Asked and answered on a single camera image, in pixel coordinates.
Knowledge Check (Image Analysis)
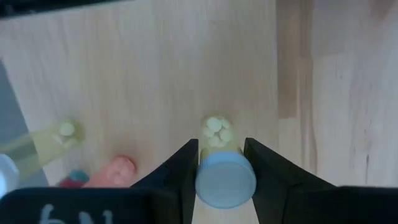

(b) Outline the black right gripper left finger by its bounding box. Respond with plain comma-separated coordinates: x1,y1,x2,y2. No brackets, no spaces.
130,138,200,224

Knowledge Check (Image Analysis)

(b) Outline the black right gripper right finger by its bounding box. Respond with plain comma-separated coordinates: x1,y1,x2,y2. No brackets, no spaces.
244,138,338,224

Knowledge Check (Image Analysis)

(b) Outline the yellow-green pill bottle white cap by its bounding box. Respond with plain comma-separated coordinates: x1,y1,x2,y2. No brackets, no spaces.
195,116,257,209

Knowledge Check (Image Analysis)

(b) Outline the pink pill bottle white cap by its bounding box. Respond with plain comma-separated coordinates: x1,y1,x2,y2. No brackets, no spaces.
83,154,138,189

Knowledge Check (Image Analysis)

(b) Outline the tube with yellow tablets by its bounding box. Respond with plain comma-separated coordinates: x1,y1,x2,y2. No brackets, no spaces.
0,119,85,200

